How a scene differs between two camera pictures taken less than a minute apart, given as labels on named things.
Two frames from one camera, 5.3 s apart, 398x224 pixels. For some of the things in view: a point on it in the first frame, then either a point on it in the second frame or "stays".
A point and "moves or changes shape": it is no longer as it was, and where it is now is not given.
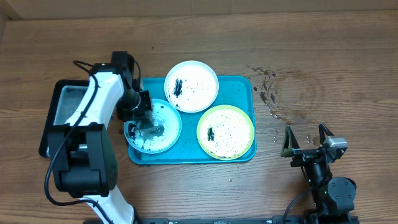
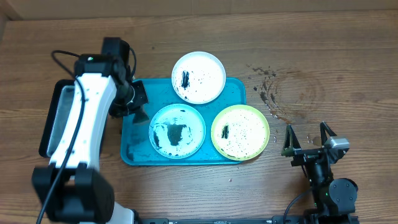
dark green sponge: x=149 y=133 moves or changes shape
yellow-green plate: x=225 y=132 moves or changes shape
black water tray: x=66 y=94 stays
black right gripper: x=290 y=149 stays
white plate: x=191 y=86 moves or changes shape
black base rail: x=275 y=219 stays
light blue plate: x=168 y=115 -> x=177 y=130
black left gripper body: x=132 y=106 stays
